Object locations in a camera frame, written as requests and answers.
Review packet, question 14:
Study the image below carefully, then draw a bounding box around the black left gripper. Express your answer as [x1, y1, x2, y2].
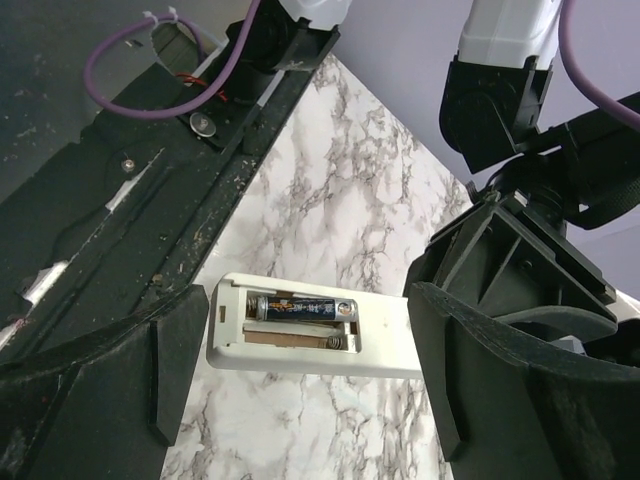
[404, 164, 640, 359]

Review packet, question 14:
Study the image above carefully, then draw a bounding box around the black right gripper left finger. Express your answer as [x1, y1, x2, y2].
[1, 285, 209, 479]

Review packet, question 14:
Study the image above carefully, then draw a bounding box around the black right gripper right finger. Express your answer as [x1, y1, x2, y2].
[408, 283, 639, 479]

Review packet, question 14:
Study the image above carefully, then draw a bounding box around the white remote control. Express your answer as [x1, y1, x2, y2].
[206, 273, 422, 379]

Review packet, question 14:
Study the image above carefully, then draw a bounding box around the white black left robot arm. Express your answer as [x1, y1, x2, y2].
[407, 1, 639, 367]

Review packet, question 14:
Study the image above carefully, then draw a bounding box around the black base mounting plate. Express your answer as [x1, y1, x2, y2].
[1, 22, 339, 364]

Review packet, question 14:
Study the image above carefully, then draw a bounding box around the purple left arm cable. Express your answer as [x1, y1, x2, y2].
[558, 0, 640, 135]

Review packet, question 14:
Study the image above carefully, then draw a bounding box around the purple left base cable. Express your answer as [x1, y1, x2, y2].
[83, 0, 264, 121]

